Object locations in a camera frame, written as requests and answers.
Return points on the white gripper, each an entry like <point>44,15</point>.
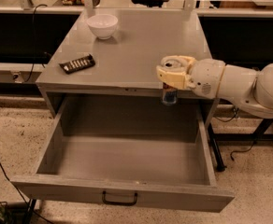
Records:
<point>208,77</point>

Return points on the silver blue redbull can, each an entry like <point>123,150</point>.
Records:
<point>169,96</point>

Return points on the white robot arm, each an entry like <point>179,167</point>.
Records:
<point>247,89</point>

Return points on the grey open top drawer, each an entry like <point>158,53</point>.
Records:
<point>127,144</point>

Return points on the grey cabinet body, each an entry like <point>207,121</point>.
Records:
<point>125,64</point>

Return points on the white bowl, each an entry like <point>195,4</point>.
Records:
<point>103,26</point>

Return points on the black calculator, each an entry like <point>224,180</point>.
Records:
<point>78,64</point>

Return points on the black drawer handle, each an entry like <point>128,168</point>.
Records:
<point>120,199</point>

